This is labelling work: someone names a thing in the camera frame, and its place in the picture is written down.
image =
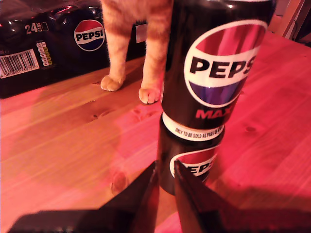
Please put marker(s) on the black Pepsi Max multipack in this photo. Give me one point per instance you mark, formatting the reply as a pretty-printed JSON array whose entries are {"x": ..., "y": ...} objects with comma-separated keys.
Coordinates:
[{"x": 60, "y": 55}]

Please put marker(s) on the wooden chair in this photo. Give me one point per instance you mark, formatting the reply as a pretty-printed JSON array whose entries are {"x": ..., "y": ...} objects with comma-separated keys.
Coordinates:
[{"x": 295, "y": 17}]

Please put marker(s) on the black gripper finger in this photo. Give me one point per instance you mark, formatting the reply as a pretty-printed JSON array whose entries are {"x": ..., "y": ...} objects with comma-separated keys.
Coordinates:
[
  {"x": 136, "y": 204},
  {"x": 201, "y": 211}
]

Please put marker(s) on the orange tabby cat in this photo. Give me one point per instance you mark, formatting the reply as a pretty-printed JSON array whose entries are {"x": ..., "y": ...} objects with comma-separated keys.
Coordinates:
[{"x": 153, "y": 48}]

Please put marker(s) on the black Pepsi Max can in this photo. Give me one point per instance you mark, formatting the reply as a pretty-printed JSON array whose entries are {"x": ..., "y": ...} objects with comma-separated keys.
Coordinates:
[
  {"x": 184, "y": 148},
  {"x": 213, "y": 72}
]

